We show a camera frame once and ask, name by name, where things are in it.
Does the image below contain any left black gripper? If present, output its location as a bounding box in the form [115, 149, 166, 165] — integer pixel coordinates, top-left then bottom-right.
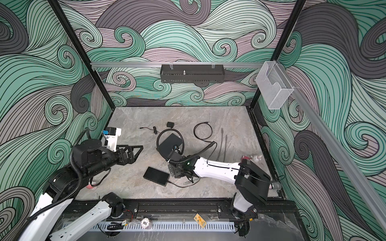
[88, 143, 144, 179]

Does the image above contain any small black ribbed switch box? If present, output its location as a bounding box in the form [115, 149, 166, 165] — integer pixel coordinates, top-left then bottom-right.
[143, 167, 170, 186]

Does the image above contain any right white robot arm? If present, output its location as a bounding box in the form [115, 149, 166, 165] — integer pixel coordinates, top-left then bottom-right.
[168, 157, 271, 214]

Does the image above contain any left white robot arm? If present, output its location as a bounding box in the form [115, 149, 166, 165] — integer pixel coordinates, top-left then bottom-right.
[15, 139, 143, 241]

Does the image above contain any yellow tag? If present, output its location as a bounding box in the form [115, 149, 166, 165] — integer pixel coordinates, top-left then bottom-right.
[194, 213, 207, 229]

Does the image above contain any pink toy with white bunny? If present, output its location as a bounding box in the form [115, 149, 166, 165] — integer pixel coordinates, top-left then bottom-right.
[241, 155, 262, 162]

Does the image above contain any glittery microphone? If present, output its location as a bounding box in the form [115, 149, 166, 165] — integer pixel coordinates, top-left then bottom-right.
[269, 181, 282, 191]

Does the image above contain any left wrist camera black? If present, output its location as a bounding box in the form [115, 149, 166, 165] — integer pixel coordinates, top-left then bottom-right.
[102, 127, 122, 152]

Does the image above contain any large black switch box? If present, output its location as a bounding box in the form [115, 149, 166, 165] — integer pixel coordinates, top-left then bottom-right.
[157, 134, 183, 161]

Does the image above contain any black adapter cable with barrel plug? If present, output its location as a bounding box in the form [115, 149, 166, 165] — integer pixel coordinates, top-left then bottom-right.
[139, 126, 174, 135]

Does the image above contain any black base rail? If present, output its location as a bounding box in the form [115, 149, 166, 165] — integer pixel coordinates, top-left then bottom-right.
[123, 198, 235, 220]

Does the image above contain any black wall power adapter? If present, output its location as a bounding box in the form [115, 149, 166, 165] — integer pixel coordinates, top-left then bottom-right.
[166, 122, 175, 128]

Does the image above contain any black looped usb cable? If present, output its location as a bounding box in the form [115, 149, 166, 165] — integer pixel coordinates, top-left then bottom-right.
[192, 122, 218, 154]

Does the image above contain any white slotted cable duct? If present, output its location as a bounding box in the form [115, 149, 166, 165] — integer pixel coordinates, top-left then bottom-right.
[96, 221, 236, 233]

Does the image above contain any black corner frame post left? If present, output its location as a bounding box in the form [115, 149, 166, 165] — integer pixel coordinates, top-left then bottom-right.
[47, 0, 116, 111]

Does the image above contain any black corner frame post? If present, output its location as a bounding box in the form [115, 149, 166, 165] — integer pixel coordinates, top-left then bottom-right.
[250, 1, 306, 110]
[47, 0, 116, 111]

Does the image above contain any black perforated wall tray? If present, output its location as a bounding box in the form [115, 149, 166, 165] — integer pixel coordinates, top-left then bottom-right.
[160, 65, 225, 85]

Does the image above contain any black corner frame post right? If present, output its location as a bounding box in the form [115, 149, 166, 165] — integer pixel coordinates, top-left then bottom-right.
[250, 1, 306, 110]

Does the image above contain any aluminium wall rail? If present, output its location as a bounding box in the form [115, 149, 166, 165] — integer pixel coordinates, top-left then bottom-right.
[90, 61, 264, 69]

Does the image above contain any clear plastic wall bin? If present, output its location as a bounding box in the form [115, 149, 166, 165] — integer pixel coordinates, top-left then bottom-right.
[255, 61, 294, 110]

